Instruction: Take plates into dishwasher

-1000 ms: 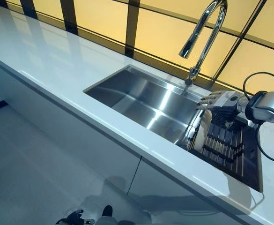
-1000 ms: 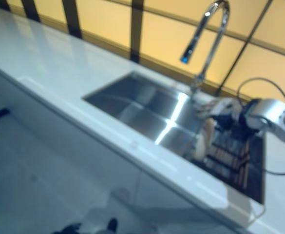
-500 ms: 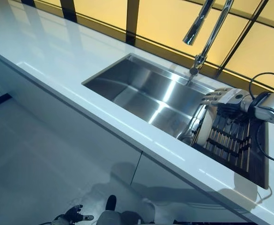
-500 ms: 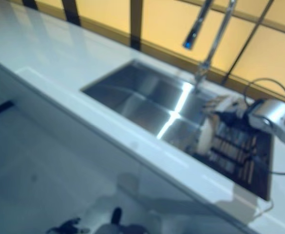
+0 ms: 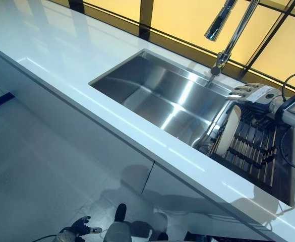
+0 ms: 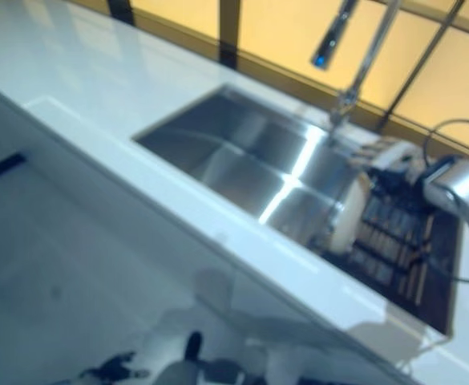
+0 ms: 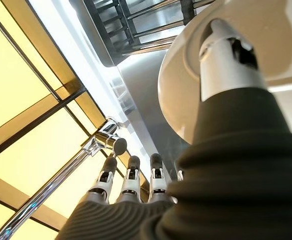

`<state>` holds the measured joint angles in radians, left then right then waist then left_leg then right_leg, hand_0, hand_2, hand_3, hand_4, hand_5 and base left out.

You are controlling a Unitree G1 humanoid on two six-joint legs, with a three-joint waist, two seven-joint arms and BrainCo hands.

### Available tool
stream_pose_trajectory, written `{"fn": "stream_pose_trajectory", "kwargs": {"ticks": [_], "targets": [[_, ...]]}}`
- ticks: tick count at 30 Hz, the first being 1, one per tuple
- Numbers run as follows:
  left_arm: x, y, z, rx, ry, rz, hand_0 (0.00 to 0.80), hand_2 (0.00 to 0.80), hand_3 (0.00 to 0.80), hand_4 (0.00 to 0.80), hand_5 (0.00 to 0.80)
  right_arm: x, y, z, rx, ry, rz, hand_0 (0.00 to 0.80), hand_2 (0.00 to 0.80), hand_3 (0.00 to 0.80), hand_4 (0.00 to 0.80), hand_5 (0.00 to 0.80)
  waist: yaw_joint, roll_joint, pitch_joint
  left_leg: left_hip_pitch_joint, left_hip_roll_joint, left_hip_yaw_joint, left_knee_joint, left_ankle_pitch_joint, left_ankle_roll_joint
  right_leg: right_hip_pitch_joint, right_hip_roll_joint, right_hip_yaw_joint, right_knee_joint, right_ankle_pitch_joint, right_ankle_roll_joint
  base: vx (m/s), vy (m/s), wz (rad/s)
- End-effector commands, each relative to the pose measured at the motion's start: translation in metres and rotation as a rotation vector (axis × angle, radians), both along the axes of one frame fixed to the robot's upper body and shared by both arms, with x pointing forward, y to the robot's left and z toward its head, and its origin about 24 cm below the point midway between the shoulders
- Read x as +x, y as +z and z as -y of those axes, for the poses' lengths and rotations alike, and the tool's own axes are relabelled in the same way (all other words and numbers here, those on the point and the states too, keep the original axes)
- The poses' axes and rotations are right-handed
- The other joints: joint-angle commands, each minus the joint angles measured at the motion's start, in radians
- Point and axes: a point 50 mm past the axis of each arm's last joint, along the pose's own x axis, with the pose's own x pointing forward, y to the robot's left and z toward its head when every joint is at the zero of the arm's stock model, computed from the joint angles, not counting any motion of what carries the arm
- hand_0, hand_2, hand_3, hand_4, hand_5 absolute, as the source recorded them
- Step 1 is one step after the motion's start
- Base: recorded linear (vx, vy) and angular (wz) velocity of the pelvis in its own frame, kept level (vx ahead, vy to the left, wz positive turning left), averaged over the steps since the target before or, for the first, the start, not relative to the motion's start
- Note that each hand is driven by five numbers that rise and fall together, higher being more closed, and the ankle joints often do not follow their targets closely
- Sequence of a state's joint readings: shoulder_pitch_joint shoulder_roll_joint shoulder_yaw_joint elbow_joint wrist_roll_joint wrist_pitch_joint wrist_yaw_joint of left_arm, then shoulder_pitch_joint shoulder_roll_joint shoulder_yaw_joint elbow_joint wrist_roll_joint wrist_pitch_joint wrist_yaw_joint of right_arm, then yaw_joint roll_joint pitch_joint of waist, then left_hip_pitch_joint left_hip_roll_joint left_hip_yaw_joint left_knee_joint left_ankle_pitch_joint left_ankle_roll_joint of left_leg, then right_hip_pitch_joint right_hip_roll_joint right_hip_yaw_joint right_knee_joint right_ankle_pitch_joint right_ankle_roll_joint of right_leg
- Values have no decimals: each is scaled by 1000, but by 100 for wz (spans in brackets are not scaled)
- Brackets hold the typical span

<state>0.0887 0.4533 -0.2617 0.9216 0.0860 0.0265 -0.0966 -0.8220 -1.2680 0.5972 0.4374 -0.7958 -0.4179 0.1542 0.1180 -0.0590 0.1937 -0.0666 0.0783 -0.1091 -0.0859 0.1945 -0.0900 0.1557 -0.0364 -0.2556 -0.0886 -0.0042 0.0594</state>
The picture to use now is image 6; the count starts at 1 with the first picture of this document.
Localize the right robot hand black glove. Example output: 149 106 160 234
352 136 425 193

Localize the left robot hand black glove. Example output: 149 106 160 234
84 351 148 381

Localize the cream ceramic plate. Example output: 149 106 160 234
327 171 370 254

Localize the black sink dish rack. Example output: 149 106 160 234
337 159 464 336

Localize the chrome kitchen faucet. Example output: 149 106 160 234
309 0 400 134

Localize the stainless steel sink basin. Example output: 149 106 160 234
131 81 464 336

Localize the short black bar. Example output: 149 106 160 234
0 153 27 184

